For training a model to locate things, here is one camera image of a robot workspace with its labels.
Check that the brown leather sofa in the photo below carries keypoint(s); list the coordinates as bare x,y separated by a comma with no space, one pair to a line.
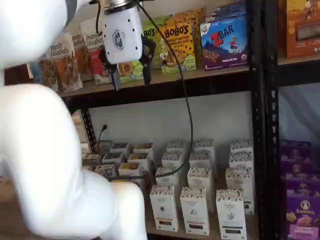
17,73

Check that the yellow Bobo's peanut butter box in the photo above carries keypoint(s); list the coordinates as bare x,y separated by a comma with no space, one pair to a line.
177,47
190,16

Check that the white wall outlet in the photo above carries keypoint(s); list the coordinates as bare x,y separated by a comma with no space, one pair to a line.
106,123

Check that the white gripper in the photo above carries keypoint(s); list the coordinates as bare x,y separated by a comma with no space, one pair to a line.
122,35

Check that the purely elizabeth orange granola bag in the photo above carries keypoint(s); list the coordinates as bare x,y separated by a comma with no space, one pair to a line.
67,72

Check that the purple Annie's box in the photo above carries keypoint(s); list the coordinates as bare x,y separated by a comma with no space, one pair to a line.
303,220
297,168
295,150
302,187

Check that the blue Z Bar box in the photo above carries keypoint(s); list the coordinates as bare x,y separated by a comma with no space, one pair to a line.
225,45
225,11

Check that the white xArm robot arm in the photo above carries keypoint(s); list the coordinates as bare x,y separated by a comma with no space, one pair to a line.
37,150

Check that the green oatmeal box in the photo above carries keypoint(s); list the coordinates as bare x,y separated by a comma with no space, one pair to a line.
91,157

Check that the purely elizabeth brown granola bag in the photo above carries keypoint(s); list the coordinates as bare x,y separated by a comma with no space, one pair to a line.
83,60

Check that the purely elizabeth red granola bag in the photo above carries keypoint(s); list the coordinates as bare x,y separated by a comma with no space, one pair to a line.
96,62

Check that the orange snack box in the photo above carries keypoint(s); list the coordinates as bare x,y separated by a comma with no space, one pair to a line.
302,30

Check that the purely elizabeth blue granola bag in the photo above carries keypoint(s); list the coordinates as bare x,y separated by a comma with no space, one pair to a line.
48,75

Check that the black metal shelf unit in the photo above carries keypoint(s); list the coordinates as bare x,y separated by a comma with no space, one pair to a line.
271,125
257,125

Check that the white box green strip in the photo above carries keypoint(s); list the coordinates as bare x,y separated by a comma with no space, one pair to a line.
230,217
239,180
241,147
241,160

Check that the white box yellow strip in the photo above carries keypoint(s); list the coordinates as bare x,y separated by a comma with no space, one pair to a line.
163,207
167,176
176,147
172,158

